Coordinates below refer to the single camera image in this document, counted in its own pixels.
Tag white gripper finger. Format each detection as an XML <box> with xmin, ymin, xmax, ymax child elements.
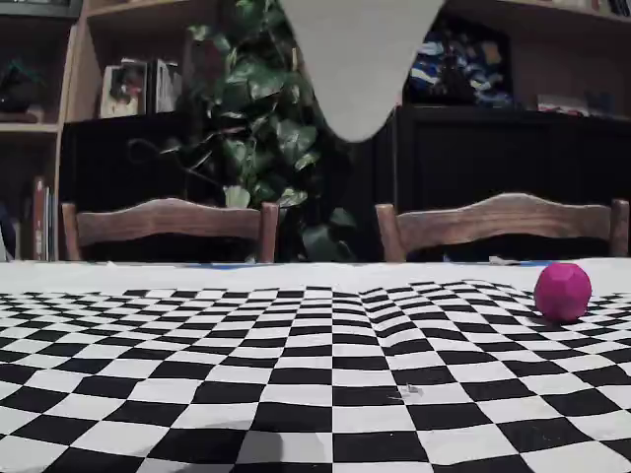
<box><xmin>283</xmin><ymin>0</ymin><xmax>445</xmax><ymax>144</ymax></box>

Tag pink faceted ball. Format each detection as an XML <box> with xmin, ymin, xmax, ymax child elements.
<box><xmin>533</xmin><ymin>262</ymin><xmax>593</xmax><ymax>325</ymax></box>

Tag flat pink white box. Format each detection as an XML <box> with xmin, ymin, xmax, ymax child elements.
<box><xmin>536</xmin><ymin>93</ymin><xmax>586</xmax><ymax>117</ymax></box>

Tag white picture box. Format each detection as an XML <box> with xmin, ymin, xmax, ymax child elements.
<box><xmin>100</xmin><ymin>61</ymin><xmax>149</xmax><ymax>119</ymax></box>

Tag blue starry night painting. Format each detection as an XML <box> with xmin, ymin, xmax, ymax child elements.
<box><xmin>408</xmin><ymin>29</ymin><xmax>514</xmax><ymax>107</ymax></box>

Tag green leafy houseplant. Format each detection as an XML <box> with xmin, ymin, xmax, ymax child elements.
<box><xmin>184</xmin><ymin>0</ymin><xmax>359</xmax><ymax>262</ymax></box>

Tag black low cabinet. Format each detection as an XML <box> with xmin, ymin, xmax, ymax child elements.
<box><xmin>59</xmin><ymin>113</ymin><xmax>208</xmax><ymax>247</ymax></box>
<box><xmin>379</xmin><ymin>103</ymin><xmax>631</xmax><ymax>262</ymax></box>

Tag brown wooden chair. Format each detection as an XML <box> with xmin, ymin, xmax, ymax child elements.
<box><xmin>374</xmin><ymin>191</ymin><xmax>631</xmax><ymax>262</ymax></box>
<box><xmin>61</xmin><ymin>196</ymin><xmax>281</xmax><ymax>263</ymax></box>

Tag small blue container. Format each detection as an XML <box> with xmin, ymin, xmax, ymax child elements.
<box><xmin>584</xmin><ymin>91</ymin><xmax>617</xmax><ymax>117</ymax></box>

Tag light wood tall bookshelf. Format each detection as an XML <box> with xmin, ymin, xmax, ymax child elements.
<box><xmin>0</xmin><ymin>14</ymin><xmax>68</xmax><ymax>262</ymax></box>

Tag dark shelf ornament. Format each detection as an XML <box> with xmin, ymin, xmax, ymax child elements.
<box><xmin>0</xmin><ymin>57</ymin><xmax>48</xmax><ymax>124</ymax></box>

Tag checkerboard printed white sheet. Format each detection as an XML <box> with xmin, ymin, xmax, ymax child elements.
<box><xmin>0</xmin><ymin>260</ymin><xmax>631</xmax><ymax>473</ymax></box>

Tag red and white upright books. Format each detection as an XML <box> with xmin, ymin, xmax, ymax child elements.
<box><xmin>30</xmin><ymin>175</ymin><xmax>59</xmax><ymax>262</ymax></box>

